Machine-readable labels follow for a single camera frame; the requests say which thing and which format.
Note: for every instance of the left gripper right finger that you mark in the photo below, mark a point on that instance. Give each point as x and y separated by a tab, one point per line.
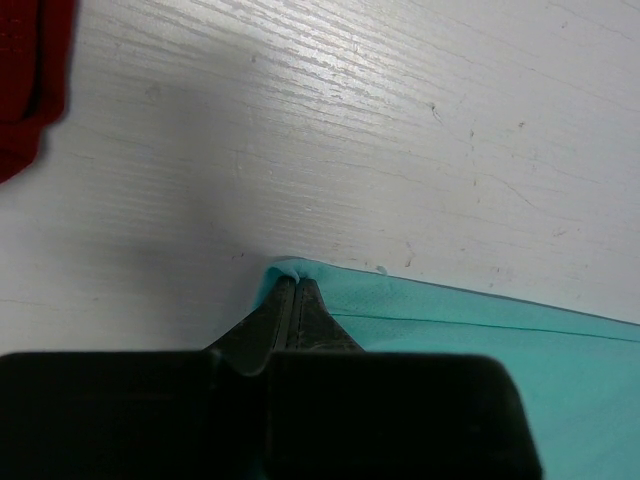
311	326

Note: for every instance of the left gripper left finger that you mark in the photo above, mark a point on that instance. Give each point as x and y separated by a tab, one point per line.
247	346

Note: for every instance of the teal t-shirt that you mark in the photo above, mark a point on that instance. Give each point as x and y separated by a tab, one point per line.
577	375

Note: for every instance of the folded red t-shirt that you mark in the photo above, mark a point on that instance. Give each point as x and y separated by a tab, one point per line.
36	37

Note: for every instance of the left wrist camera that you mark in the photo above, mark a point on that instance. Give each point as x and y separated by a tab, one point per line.
260	415

